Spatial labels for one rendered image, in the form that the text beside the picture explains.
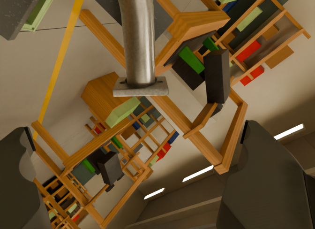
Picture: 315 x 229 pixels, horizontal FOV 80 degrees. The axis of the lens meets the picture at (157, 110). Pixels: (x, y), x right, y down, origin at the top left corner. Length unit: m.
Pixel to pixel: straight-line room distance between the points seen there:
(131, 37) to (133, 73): 0.03
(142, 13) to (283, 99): 6.59
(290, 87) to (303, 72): 0.51
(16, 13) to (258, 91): 6.52
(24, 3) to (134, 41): 0.13
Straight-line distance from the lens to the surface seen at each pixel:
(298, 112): 6.90
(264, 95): 6.67
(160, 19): 0.23
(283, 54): 5.82
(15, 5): 0.27
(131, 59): 0.19
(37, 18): 0.39
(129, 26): 0.18
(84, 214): 10.93
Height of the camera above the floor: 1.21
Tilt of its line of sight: 1 degrees down
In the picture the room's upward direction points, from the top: 138 degrees clockwise
